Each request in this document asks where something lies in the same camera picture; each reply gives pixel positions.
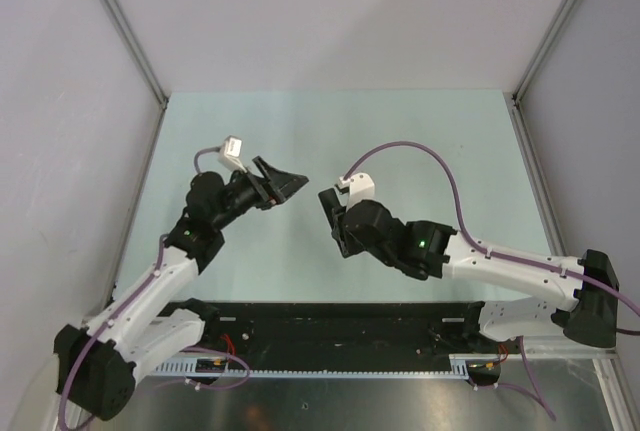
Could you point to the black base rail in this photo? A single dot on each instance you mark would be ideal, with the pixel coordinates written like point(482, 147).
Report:
point(341, 337)

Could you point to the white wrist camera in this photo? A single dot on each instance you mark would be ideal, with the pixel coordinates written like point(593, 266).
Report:
point(358, 187)
point(229, 154)

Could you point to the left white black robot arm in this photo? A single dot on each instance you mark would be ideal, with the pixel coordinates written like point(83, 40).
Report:
point(102, 362)

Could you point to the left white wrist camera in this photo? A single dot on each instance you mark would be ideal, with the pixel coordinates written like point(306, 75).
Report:
point(229, 154)

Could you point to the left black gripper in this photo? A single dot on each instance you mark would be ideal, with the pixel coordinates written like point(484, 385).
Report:
point(277, 185)

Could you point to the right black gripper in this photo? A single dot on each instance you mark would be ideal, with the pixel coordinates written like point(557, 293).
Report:
point(339, 231)

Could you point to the aluminium frame post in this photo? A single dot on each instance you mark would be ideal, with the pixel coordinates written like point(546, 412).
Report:
point(560, 19)
point(134, 48)

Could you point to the left aluminium frame post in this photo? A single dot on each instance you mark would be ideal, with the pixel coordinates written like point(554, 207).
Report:
point(134, 48)

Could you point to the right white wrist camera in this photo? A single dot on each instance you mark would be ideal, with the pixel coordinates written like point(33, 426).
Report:
point(358, 187)

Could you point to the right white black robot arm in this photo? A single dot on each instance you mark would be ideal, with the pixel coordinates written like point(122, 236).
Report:
point(575, 295)

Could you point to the right aluminium frame post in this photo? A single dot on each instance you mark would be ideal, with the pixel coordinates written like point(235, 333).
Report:
point(560, 19)

